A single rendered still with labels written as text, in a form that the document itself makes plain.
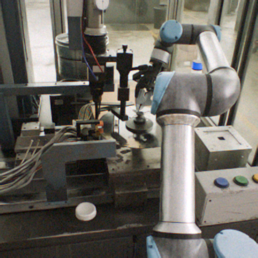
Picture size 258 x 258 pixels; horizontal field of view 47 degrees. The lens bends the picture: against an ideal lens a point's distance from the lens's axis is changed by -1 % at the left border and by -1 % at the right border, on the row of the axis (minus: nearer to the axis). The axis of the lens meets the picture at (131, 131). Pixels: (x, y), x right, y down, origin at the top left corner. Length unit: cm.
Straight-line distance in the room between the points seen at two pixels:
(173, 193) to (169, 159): 8
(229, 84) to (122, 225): 57
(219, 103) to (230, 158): 48
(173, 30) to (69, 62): 79
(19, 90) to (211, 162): 83
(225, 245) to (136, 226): 39
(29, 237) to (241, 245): 64
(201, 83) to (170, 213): 33
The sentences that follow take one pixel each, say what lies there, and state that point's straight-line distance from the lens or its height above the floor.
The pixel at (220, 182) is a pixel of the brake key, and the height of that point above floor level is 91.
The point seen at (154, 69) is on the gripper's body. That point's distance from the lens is 122.
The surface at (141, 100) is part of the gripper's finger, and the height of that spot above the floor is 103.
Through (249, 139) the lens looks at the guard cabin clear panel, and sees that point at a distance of 134.
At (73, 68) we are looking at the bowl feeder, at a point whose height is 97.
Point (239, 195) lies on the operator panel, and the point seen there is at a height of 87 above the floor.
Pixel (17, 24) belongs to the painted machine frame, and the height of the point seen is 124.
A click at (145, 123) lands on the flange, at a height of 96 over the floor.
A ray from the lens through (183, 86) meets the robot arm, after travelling 76.
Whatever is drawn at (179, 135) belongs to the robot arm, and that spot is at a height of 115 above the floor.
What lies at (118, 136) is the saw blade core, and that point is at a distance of 110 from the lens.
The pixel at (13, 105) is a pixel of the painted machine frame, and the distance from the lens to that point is 164.
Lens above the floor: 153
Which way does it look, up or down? 31 degrees down
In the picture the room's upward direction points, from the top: 3 degrees clockwise
